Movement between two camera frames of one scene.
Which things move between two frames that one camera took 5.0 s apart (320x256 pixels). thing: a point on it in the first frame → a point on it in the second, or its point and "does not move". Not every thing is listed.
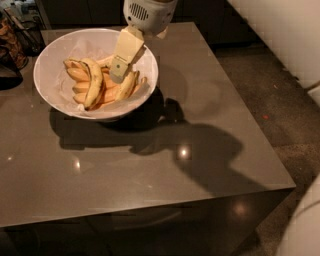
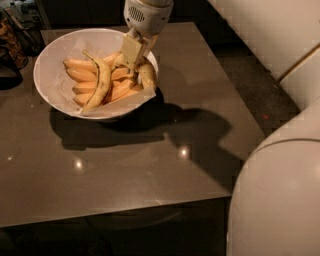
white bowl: x=73 y=70 does not move
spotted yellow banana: x=128 y=86 → x=149 y=75
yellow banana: x=95 y=81 → x=102 y=86
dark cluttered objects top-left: x=21 y=38 does not move
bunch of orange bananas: x=78 y=73 does not move
